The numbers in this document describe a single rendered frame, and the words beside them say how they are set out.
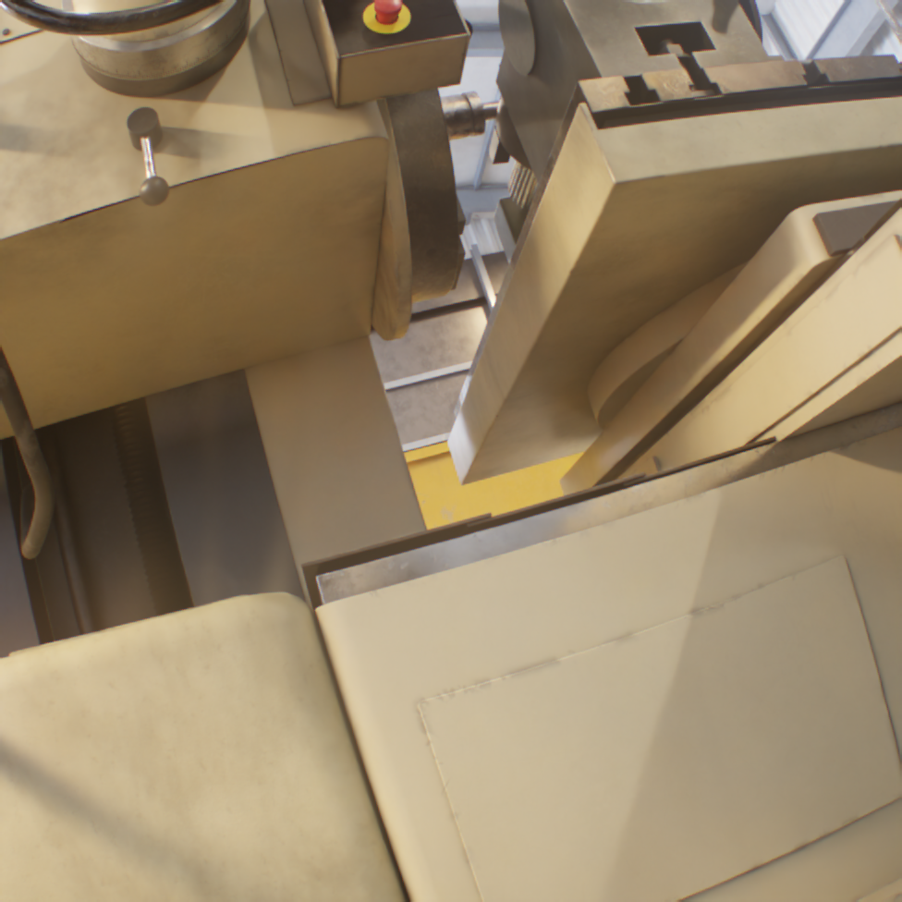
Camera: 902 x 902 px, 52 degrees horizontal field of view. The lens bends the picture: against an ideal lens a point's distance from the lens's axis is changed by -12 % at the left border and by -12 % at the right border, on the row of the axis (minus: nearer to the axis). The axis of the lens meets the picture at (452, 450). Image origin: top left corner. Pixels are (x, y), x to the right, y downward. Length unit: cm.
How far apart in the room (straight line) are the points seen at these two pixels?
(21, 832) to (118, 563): 81
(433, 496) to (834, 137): 258
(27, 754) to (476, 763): 47
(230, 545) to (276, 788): 71
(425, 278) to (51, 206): 58
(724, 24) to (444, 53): 34
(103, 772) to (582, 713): 49
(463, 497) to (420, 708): 251
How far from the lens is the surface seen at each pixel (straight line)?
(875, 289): 92
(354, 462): 168
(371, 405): 170
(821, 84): 121
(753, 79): 117
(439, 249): 141
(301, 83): 119
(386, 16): 110
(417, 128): 133
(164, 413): 172
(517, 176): 169
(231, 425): 170
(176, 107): 120
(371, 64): 111
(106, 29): 99
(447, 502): 347
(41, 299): 132
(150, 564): 171
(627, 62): 112
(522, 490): 352
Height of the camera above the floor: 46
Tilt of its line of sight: 12 degrees up
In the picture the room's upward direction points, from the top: 17 degrees counter-clockwise
